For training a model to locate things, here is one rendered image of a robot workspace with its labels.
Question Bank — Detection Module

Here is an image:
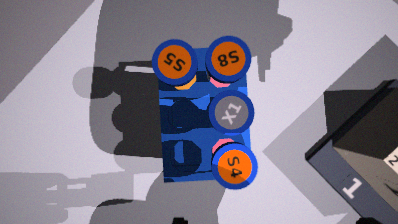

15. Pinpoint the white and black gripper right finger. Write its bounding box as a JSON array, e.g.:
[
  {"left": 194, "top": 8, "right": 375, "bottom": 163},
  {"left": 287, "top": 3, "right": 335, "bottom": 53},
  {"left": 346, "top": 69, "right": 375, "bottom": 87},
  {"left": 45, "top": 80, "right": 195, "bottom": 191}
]
[{"left": 356, "top": 217, "right": 382, "bottom": 224}]

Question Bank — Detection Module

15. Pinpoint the blue tube rack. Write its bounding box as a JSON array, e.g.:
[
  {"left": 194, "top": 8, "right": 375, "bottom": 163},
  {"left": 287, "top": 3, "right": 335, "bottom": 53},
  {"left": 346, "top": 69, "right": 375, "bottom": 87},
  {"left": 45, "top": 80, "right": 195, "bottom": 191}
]
[{"left": 158, "top": 48, "right": 251, "bottom": 182}]

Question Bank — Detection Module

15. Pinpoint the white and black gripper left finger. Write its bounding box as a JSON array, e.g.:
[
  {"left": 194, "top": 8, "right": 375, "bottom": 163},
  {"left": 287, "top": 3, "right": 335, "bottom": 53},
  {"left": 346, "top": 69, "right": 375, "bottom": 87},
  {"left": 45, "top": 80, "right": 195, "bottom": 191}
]
[{"left": 172, "top": 217, "right": 188, "bottom": 224}]

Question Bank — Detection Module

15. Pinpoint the blue tube cap with grey x1 dot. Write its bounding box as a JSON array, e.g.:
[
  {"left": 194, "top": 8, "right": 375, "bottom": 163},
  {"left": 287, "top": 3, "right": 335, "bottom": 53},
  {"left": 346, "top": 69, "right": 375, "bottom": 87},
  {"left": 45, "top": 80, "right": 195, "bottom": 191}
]
[{"left": 208, "top": 90, "right": 255, "bottom": 136}]

